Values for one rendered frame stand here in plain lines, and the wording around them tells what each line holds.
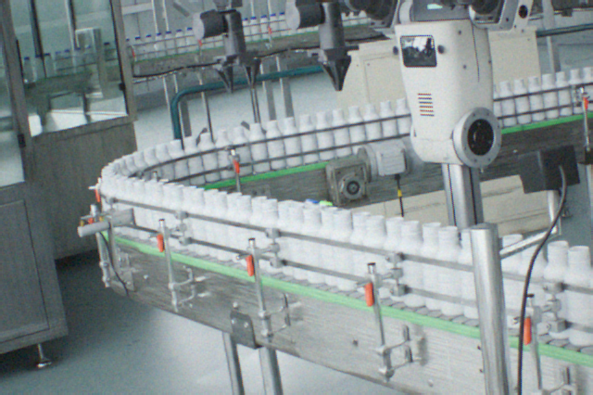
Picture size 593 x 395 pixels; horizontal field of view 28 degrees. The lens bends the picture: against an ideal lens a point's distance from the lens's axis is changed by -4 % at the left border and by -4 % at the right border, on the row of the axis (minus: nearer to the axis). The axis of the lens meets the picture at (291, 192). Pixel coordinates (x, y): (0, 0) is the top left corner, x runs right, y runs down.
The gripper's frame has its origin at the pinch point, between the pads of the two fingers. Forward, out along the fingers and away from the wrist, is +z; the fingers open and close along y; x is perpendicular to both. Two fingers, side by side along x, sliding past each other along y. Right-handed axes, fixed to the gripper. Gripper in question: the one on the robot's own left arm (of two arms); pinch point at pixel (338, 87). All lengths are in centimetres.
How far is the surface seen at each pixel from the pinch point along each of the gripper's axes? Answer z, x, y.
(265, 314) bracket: 47, 5, -24
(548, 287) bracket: 31, -84, -18
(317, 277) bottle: 39.2, -6.2, -15.6
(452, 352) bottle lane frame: 47, -55, -18
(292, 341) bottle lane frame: 55, 4, -18
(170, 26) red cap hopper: -11, 600, 257
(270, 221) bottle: 28.2, 11.3, -15.5
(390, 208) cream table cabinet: 101, 319, 236
